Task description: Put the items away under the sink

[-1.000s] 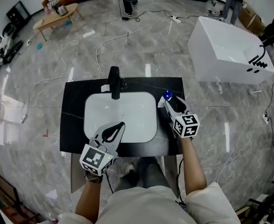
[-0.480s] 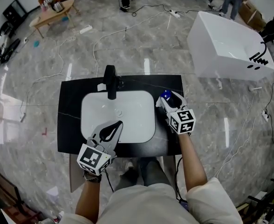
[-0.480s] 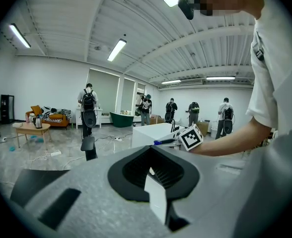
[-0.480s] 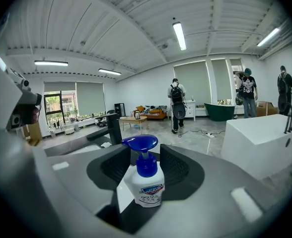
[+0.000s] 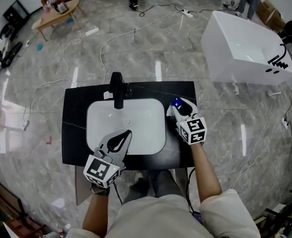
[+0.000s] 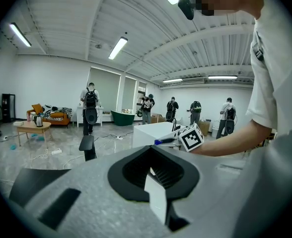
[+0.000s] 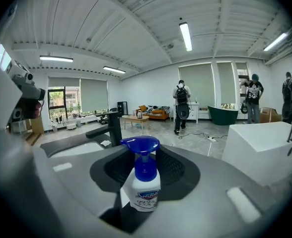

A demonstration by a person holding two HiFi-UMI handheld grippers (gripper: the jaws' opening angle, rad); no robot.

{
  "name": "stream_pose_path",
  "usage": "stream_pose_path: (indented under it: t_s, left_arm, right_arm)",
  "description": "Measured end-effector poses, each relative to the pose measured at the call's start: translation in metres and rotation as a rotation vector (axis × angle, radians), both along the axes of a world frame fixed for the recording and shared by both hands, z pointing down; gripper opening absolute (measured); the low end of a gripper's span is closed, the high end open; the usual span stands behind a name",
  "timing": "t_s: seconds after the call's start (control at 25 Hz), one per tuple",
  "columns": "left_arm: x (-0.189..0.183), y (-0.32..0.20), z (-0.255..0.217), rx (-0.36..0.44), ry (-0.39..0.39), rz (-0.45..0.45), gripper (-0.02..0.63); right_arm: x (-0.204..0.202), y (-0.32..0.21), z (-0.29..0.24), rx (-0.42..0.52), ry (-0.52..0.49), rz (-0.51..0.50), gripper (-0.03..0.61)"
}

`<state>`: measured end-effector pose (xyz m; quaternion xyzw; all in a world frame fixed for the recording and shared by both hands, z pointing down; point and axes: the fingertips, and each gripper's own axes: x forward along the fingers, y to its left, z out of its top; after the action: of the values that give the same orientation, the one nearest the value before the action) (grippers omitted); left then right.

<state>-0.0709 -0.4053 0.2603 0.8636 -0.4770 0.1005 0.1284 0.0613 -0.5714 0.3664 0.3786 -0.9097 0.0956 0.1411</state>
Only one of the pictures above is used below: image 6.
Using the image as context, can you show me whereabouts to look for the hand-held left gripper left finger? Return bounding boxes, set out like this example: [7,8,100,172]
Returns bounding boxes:
[24,145,173,238]

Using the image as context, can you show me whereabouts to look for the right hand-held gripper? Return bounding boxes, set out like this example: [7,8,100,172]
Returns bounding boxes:
[175,122,205,154]

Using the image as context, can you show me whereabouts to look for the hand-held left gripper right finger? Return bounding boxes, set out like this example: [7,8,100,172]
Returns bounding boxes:
[150,145,246,233]

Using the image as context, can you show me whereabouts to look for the person's right forearm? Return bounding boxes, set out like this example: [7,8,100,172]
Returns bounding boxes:
[190,119,277,156]

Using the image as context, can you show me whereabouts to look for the cardboard box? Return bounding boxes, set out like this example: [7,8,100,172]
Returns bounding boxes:
[198,120,211,136]
[150,113,166,123]

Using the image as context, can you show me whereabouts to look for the black bathtub faucet set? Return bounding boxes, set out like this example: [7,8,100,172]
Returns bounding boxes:
[172,118,183,131]

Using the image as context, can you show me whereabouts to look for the white bathtub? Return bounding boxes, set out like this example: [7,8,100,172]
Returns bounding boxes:
[132,121,186,148]

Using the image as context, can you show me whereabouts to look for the black flat board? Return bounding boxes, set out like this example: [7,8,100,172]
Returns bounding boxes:
[8,168,71,208]

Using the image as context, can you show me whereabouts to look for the green bathtub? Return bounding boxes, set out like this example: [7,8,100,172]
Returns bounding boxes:
[110,110,136,126]

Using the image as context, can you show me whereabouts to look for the white drawer cabinet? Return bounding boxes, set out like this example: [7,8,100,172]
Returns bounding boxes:
[76,105,104,128]

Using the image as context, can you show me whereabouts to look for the orange sofa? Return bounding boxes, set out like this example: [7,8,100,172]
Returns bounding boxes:
[26,104,72,128]

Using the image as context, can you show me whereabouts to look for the striped blanket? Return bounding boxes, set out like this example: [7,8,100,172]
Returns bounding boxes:
[43,105,73,120]

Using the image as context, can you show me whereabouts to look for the steel kettle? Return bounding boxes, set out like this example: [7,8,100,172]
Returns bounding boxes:
[34,114,44,128]

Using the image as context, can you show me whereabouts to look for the wooden coffee table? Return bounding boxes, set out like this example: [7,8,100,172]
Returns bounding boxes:
[13,121,52,148]

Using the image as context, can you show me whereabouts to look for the person's white shirt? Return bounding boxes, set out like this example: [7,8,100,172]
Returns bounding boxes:
[235,8,292,233]

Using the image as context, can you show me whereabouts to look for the yellow cushion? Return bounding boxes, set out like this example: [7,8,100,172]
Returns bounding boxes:
[31,104,44,115]

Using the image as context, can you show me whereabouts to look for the black strap buckle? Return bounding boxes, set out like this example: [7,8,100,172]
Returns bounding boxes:
[252,43,265,61]

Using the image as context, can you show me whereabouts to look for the black head camera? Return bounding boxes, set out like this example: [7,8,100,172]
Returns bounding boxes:
[177,0,198,21]

